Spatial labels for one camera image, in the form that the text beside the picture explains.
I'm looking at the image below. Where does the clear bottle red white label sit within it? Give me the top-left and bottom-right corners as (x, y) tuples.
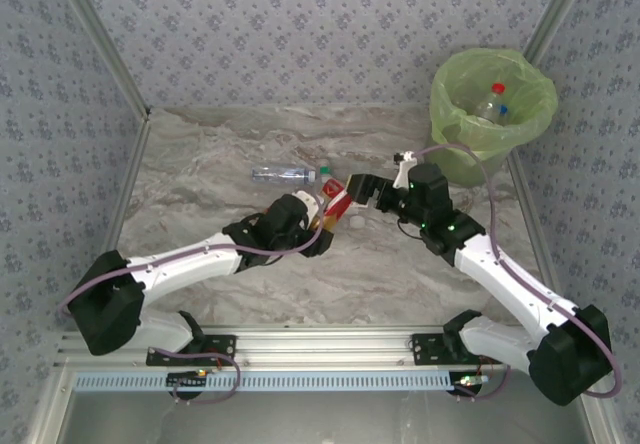
(312, 177), (353, 231)

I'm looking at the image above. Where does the green-lined trash bin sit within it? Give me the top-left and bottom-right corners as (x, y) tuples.
(429, 47), (559, 154)

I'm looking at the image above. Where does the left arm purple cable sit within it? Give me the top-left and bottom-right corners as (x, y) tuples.
(56, 216), (327, 406)

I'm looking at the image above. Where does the clear bottle blue label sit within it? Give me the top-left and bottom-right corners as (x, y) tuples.
(249, 163), (317, 186)

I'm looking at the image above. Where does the clear bottle green label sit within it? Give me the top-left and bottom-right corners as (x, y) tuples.
(318, 164), (351, 185)

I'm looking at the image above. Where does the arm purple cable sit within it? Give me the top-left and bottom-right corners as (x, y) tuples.
(412, 142), (624, 401)
(56, 216), (327, 406)

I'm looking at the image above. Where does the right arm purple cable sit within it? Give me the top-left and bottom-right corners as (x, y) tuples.
(412, 142), (624, 401)

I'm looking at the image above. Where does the green mesh bin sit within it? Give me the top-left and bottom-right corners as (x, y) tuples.
(427, 131), (511, 189)

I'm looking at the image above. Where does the grey metal base panel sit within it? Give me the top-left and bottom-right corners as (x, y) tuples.
(27, 368), (619, 444)

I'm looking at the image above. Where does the aluminium extrusion rail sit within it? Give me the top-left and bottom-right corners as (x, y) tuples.
(54, 326), (534, 371)

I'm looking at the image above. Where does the slotted light blue cable tray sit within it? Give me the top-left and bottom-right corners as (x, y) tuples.
(73, 371), (484, 393)

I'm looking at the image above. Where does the clear bottle red cap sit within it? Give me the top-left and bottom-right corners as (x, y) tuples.
(469, 82), (507, 124)

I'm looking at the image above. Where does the small control board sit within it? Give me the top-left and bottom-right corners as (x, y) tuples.
(166, 371), (210, 390)
(451, 373), (490, 396)

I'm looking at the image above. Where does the aluminium frame post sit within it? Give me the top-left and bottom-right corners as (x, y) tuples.
(49, 0), (153, 120)
(522, 0), (597, 65)

